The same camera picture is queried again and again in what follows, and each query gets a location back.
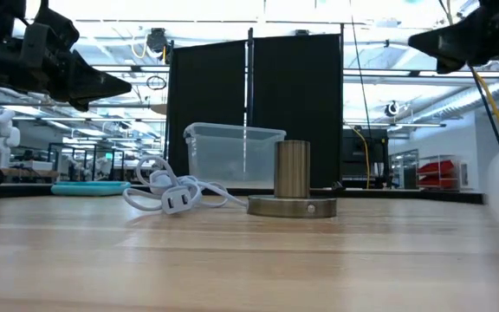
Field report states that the white lamp power cord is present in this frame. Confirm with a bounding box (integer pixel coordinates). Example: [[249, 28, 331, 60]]
[[121, 155, 249, 216]]

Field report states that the brushed metal lamp base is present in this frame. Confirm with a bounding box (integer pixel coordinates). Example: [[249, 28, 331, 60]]
[[246, 139, 339, 220]]

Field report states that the red bin shelf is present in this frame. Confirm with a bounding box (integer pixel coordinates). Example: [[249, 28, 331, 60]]
[[416, 154, 462, 190]]

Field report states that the blue calculator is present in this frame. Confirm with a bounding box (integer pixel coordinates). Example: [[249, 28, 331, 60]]
[[50, 179, 133, 198]]

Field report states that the black cabinet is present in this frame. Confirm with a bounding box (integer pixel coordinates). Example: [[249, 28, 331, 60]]
[[342, 127, 390, 191]]

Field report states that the glass display cabinet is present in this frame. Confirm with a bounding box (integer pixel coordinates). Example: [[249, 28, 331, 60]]
[[388, 148, 419, 191]]

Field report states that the clear plastic storage bin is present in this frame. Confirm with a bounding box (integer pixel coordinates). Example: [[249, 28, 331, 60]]
[[183, 121, 288, 191]]

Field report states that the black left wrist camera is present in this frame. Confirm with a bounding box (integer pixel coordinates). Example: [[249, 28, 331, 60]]
[[18, 22, 54, 71]]

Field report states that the black cable loop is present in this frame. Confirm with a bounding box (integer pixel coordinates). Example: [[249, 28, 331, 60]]
[[145, 74, 169, 92]]

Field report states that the yellow hanging cable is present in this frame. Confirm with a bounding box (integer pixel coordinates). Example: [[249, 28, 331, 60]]
[[445, 0, 499, 144]]

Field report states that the black cable reel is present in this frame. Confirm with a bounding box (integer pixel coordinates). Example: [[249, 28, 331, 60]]
[[383, 99, 403, 118], [146, 27, 169, 55]]

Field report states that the dark hanging cable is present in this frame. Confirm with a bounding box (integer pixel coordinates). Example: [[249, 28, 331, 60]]
[[437, 0, 499, 151]]

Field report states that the thin black hanging cable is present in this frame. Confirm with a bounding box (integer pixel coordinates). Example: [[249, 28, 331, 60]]
[[348, 0, 371, 131]]

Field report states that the thin yellow cable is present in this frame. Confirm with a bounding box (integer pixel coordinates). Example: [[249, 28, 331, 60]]
[[347, 124, 371, 191]]

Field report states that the black aluminium table frame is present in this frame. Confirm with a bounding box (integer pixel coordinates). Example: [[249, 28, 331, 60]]
[[0, 182, 488, 206]]

